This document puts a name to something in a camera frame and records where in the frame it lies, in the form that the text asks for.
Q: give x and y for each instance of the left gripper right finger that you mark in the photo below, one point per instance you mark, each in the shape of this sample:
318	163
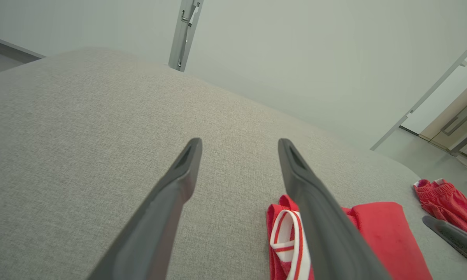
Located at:
330	241

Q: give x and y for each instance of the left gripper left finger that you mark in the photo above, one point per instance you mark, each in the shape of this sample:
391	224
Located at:
151	241

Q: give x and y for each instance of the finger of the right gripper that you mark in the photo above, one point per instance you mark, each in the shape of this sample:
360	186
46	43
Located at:
459	241

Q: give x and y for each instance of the red shorts white stripe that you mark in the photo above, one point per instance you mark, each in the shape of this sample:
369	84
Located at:
447	202

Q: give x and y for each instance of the red basketball jersey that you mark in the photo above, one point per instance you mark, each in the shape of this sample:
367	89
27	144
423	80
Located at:
381	233

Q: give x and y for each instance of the beige cabinet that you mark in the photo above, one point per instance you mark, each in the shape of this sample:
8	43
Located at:
459	124

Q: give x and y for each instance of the grey fabric sofa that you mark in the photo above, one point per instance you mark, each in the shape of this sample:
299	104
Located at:
81	136

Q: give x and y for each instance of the grey partition post with bracket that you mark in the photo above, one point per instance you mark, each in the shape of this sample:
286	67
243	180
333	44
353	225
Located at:
424	95

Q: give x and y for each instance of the grey double partition post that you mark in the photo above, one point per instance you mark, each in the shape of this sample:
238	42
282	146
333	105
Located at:
183	39

